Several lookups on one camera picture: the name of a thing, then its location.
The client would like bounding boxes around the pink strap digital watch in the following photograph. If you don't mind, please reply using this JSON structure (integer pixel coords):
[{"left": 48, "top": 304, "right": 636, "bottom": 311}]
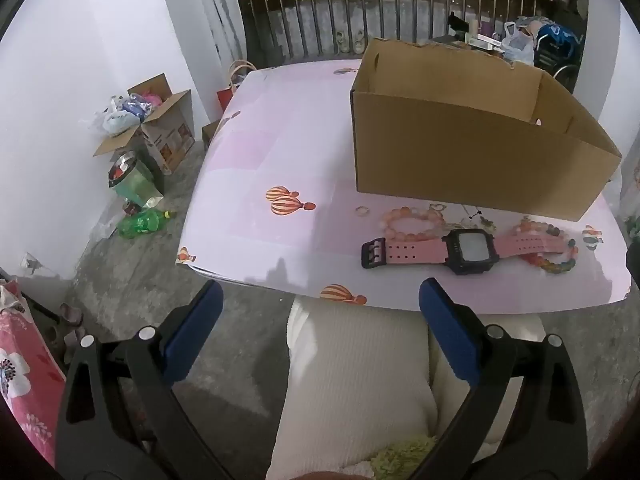
[{"left": 361, "top": 228, "right": 576, "bottom": 277}]

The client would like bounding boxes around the white plastic bag with clutter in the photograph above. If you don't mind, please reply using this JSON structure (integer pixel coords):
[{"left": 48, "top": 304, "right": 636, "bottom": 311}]
[{"left": 80, "top": 94, "right": 146, "bottom": 136}]

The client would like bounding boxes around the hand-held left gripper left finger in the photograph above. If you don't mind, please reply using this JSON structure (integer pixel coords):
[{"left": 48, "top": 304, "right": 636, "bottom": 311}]
[{"left": 55, "top": 280, "right": 236, "bottom": 480}]

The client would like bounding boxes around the printed cardboard box with flaps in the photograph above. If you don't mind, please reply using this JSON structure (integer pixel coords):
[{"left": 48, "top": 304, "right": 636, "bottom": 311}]
[{"left": 92, "top": 74, "right": 196, "bottom": 176}]

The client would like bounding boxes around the star chain necklace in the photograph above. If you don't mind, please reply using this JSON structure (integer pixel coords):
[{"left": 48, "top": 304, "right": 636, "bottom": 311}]
[{"left": 452, "top": 205, "right": 496, "bottom": 233}]

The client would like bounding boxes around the red gift bag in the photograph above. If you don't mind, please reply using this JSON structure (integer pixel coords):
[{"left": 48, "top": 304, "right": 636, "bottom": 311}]
[{"left": 216, "top": 60, "right": 258, "bottom": 111}]

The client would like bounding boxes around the white curtain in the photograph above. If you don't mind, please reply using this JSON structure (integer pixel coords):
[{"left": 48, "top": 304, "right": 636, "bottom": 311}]
[{"left": 200, "top": 0, "right": 248, "bottom": 68}]

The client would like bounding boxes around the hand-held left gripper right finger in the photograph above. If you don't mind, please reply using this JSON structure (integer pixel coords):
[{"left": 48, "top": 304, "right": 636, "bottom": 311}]
[{"left": 410, "top": 277, "right": 588, "bottom": 480}]

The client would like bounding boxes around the pink slipper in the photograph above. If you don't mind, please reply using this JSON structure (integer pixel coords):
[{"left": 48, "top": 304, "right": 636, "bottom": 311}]
[{"left": 59, "top": 302, "right": 85, "bottom": 326}]

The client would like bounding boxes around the metal railing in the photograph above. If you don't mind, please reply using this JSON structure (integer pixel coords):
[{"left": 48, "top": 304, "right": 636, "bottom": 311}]
[{"left": 240, "top": 0, "right": 586, "bottom": 68}]

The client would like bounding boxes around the green plastic bottle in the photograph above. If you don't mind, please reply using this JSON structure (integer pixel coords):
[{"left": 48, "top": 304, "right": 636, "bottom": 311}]
[{"left": 117, "top": 208, "right": 177, "bottom": 238}]

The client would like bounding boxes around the green fuzzy cloth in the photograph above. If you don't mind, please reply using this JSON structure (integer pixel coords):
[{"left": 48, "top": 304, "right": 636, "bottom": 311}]
[{"left": 370, "top": 435, "right": 438, "bottom": 473}]

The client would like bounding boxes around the white knotted plastic bag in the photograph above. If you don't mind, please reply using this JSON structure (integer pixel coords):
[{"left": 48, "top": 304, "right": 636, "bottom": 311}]
[{"left": 500, "top": 21, "right": 536, "bottom": 66}]

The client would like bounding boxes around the multicolour bead bracelet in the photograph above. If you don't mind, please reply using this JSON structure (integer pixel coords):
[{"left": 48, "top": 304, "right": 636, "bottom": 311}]
[{"left": 517, "top": 217, "right": 580, "bottom": 275}]

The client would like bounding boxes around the pink bead bracelet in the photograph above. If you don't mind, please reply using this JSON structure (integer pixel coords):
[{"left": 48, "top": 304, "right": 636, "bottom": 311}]
[{"left": 380, "top": 206, "right": 446, "bottom": 242}]

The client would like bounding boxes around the pink floral blanket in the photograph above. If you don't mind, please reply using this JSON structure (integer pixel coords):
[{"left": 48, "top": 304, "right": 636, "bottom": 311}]
[{"left": 0, "top": 280, "right": 68, "bottom": 466}]

